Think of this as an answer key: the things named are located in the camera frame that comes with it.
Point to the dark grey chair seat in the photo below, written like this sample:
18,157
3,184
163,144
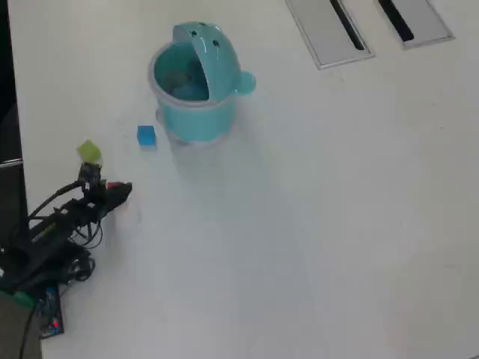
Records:
15,333

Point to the green table clamp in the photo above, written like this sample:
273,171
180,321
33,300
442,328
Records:
18,298

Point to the blue lego block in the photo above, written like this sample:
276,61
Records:
146,136

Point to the red lego block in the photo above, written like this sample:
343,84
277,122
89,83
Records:
113,184

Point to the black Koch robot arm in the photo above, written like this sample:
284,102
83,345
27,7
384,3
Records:
48,243

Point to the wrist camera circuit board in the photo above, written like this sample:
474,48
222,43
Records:
90,175

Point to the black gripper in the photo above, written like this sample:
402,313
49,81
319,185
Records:
98,202

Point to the green lego block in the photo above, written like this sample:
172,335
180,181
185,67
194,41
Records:
90,151

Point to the teal whale-shaped bin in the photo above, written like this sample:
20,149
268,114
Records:
198,112

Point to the grey cloth scrap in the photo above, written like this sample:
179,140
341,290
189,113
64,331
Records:
175,79

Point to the blue controller circuit board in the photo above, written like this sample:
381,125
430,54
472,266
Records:
52,314

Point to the black partition panel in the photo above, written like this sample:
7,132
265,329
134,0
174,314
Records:
9,112

